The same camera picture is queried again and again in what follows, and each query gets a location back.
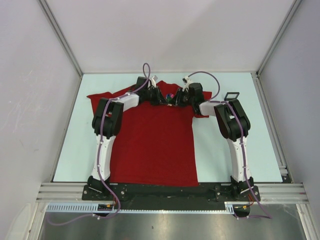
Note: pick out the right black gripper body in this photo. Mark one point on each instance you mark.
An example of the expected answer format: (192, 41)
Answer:
(187, 100)

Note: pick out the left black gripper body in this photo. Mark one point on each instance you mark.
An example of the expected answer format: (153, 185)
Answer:
(150, 96)

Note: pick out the red t-shirt garment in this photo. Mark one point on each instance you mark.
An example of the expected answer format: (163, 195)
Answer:
(155, 146)

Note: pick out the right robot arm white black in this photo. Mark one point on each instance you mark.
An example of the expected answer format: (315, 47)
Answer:
(234, 126)

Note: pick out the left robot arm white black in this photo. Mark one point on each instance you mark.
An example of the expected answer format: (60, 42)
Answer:
(107, 122)

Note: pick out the black open small box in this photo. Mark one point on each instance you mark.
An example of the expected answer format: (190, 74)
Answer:
(231, 95)

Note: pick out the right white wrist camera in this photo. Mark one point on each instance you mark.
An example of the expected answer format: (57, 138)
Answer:
(187, 81)

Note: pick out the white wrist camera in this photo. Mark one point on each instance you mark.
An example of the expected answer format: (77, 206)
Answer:
(153, 81)
(187, 81)

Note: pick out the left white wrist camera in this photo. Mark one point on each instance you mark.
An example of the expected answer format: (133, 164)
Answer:
(153, 81)

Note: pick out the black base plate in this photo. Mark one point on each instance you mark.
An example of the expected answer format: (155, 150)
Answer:
(170, 192)

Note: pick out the slotted cable duct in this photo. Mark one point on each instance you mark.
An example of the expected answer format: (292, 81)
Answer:
(102, 208)

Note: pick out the aluminium front rail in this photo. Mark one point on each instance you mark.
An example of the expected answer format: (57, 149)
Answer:
(271, 193)

